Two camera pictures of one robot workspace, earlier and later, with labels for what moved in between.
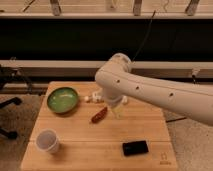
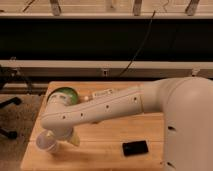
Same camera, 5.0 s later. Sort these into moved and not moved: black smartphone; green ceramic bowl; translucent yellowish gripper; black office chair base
Moved: translucent yellowish gripper
Not moved: black office chair base; green ceramic bowl; black smartphone
